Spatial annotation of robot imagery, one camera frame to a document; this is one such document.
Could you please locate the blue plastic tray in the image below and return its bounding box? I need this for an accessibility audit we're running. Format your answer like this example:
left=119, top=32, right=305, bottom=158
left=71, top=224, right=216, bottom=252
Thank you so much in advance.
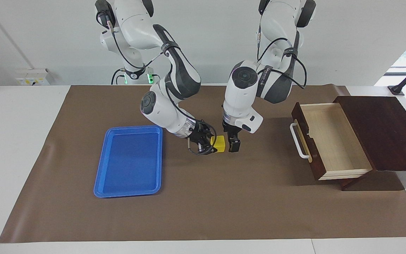
left=93, top=125, right=164, bottom=198

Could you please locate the white wall socket box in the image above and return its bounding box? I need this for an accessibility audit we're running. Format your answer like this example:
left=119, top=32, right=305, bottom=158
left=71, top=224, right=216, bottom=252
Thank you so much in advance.
left=16, top=68, right=55, bottom=86

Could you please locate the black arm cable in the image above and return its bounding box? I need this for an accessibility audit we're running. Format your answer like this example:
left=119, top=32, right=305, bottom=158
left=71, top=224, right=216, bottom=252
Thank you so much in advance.
left=97, top=11, right=218, bottom=156
left=258, top=21, right=308, bottom=89

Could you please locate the brown table mat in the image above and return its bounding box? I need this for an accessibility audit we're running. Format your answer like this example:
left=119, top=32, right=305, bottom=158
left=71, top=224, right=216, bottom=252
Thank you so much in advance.
left=0, top=84, right=406, bottom=244

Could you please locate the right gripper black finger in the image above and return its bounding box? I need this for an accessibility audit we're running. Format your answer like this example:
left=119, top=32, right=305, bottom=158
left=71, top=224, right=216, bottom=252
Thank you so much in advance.
left=203, top=122, right=218, bottom=140
left=194, top=141, right=219, bottom=156

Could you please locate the white drawer handle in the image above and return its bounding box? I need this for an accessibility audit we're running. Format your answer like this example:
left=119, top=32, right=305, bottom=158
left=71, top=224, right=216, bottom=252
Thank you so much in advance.
left=290, top=123, right=311, bottom=159

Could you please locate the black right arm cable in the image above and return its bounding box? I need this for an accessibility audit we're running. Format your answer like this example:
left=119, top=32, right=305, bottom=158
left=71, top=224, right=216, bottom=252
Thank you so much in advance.
left=97, top=11, right=218, bottom=156

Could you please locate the dark wooden drawer cabinet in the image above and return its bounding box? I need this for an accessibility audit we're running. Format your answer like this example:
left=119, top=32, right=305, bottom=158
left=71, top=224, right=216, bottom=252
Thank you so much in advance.
left=333, top=95, right=406, bottom=192

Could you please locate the black right base cable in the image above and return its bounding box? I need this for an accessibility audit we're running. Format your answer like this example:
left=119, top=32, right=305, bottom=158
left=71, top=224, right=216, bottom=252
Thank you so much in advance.
left=111, top=68, right=126, bottom=85

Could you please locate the dark wood drawer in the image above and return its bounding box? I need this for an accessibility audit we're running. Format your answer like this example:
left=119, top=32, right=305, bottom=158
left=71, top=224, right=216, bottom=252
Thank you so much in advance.
left=290, top=102, right=373, bottom=181

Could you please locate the yellow cube block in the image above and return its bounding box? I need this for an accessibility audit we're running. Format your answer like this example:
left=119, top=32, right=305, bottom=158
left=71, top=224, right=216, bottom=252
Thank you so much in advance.
left=211, top=136, right=226, bottom=153

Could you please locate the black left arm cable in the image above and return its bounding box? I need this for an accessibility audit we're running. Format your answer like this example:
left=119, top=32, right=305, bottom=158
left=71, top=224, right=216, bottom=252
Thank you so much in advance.
left=258, top=21, right=308, bottom=89

